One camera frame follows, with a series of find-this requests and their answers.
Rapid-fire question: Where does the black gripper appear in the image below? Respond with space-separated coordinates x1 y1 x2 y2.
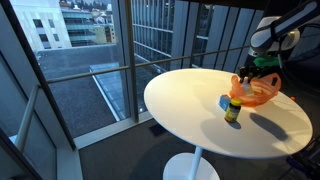
237 65 272 86

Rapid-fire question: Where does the metal window handrail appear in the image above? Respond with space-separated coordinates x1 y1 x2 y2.
45 44 255 85

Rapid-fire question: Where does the grey window post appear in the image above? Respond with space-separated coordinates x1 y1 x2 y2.
110 0 140 124

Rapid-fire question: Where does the orange plastic bag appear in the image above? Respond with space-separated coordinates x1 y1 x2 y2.
229 72 282 108

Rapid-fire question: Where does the amber bottle with yellow cap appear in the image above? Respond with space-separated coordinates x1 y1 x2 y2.
224 97 243 124

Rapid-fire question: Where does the pale sloping stair rail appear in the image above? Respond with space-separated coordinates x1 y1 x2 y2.
14 84 41 153

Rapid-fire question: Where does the round white table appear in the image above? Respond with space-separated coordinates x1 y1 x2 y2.
143 67 314 180

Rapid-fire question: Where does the white medicine bottle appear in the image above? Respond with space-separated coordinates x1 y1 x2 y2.
241 81 255 96

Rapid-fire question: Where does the blue and white medicine box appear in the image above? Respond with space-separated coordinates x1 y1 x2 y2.
217 94 232 112

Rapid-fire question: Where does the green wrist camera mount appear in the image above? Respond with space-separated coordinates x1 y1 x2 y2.
252 55 281 69

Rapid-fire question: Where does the dark floor vent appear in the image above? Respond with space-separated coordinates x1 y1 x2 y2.
148 123 168 137

